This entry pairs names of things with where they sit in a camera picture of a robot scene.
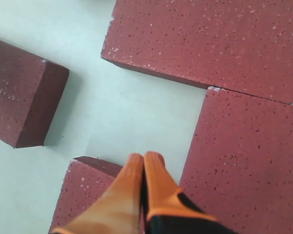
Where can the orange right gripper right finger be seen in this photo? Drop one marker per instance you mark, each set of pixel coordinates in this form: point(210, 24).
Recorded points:
point(167, 210)

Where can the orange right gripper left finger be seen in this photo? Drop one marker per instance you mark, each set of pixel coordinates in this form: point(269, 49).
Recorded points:
point(118, 211)

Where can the red brick front left row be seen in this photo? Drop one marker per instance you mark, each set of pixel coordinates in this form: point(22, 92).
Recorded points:
point(85, 181)

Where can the red brick row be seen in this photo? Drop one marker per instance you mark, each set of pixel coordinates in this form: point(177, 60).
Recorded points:
point(85, 181)
point(240, 163)

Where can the red brick middle row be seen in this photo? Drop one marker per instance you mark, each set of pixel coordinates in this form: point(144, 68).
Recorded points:
point(240, 163)

